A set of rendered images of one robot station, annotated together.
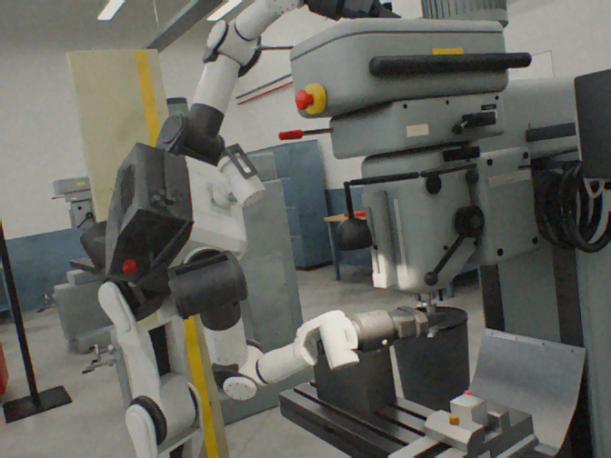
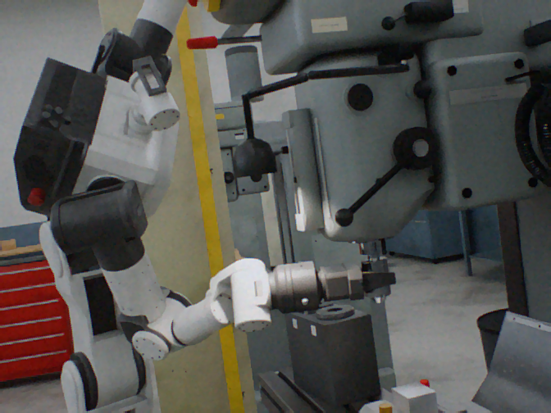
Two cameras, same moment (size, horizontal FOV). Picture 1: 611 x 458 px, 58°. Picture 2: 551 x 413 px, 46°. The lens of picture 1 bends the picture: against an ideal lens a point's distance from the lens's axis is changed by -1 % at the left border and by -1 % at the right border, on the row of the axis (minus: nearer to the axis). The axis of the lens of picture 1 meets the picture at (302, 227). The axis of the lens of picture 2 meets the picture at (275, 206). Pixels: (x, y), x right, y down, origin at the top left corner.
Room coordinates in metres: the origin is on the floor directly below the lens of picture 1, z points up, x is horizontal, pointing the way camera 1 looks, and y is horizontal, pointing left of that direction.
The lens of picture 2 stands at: (0.11, -0.43, 1.45)
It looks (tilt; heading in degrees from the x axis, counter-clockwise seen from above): 3 degrees down; 16
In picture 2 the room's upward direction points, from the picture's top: 8 degrees counter-clockwise
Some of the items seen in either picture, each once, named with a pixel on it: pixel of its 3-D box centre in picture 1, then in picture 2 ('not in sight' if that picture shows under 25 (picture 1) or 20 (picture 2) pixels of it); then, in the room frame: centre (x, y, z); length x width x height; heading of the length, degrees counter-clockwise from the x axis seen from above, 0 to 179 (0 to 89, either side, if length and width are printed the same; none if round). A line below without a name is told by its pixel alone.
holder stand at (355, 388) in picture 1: (351, 368); (330, 347); (1.60, -0.08, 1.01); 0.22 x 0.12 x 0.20; 39
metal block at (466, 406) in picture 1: (469, 413); (415, 406); (1.19, -0.31, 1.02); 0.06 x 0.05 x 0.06; 33
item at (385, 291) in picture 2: (427, 318); (375, 279); (1.27, -0.26, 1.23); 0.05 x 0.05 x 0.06
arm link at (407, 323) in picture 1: (393, 326); (326, 284); (1.25, -0.17, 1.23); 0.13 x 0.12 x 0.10; 16
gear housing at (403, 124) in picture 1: (416, 125); (366, 29); (1.29, -0.30, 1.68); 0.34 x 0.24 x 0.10; 122
